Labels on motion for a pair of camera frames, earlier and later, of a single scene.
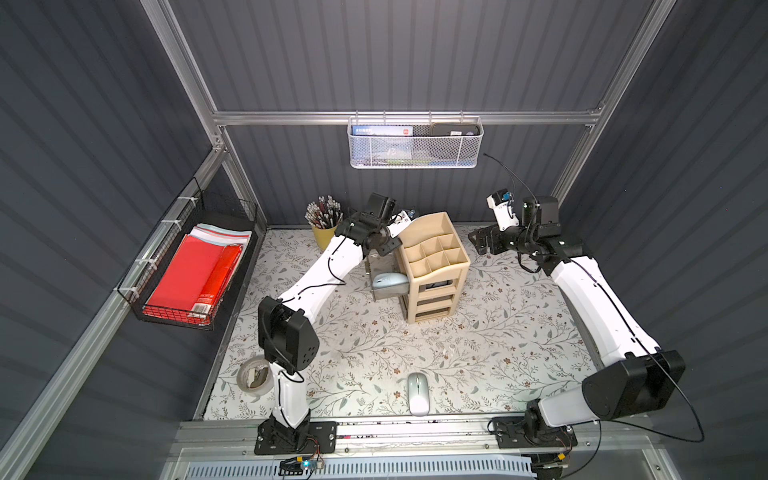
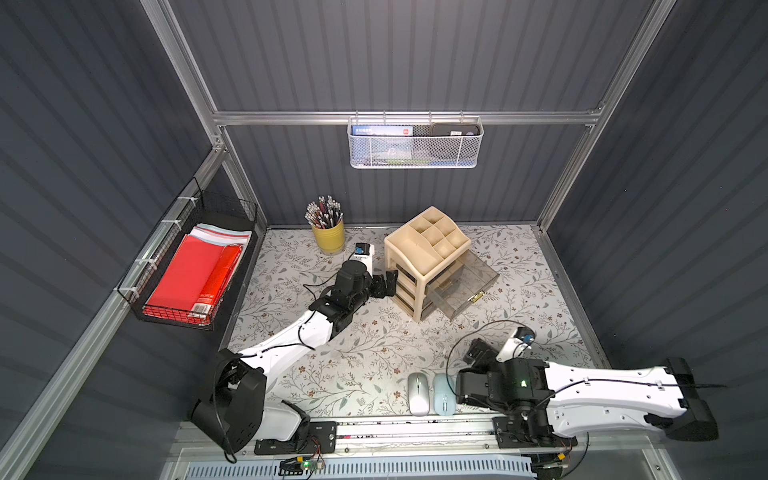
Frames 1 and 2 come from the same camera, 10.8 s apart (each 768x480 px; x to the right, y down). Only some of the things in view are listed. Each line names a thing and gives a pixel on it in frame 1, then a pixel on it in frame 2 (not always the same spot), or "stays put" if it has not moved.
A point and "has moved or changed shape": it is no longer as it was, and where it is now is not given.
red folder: x=195 y=281 stays put
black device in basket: x=454 y=129 stays put
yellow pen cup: x=324 y=236 stays put
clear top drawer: x=388 y=282 has moved or changed shape
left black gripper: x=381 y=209 → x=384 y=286
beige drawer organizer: x=434 y=259 stays put
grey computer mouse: x=418 y=388 stays put
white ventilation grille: x=429 y=469 stays put
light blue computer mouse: x=389 y=279 has moved or changed shape
